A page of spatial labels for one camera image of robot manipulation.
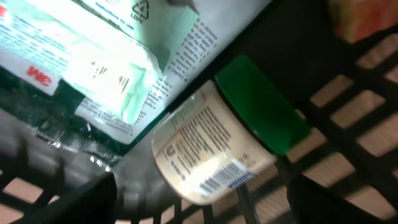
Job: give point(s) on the orange small box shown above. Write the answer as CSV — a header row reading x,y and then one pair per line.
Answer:
x,y
354,20

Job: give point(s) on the grey plastic mesh basket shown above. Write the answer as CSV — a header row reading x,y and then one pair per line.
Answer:
x,y
347,93

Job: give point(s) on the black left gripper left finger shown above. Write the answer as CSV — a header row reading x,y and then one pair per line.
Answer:
x,y
93,202

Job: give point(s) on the white teal wipes packet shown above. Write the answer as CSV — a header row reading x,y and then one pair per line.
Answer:
x,y
112,52

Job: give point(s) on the green lid cream jar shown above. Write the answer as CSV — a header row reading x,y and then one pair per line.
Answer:
x,y
225,133

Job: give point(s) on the green white 3M package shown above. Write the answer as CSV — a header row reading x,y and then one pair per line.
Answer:
x,y
192,46

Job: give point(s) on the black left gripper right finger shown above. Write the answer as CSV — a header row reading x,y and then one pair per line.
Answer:
x,y
312,203

